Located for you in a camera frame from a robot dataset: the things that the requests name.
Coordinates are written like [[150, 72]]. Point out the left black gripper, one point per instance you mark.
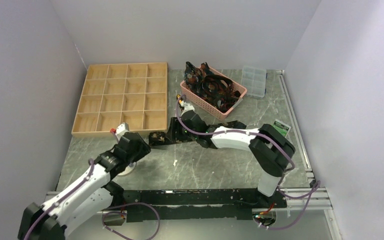
[[143, 149]]

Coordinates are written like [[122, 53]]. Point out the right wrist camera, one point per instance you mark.
[[185, 106]]

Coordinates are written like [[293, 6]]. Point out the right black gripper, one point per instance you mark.
[[174, 125]]

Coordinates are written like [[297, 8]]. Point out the black gold patterned tie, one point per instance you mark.
[[165, 137]]

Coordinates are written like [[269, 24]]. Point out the pile of patterned ties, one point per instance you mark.
[[217, 90]]

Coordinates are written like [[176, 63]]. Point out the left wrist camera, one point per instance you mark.
[[120, 130]]

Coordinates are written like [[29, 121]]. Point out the white tape roll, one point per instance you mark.
[[128, 170]]

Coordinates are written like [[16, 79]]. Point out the clear plastic organizer box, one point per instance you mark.
[[254, 80]]

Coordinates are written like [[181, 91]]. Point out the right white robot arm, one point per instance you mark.
[[270, 148]]

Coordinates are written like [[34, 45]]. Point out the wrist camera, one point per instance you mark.
[[185, 106], [120, 130]]

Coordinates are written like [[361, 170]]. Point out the wooden compartment tray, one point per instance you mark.
[[116, 93]]

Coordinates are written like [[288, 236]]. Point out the pink plastic basket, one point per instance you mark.
[[206, 106]]

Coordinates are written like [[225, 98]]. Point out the green screw bit box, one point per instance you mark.
[[281, 127]]

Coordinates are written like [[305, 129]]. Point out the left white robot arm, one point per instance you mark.
[[93, 191]]

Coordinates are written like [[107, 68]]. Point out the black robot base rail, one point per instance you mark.
[[185, 204]]

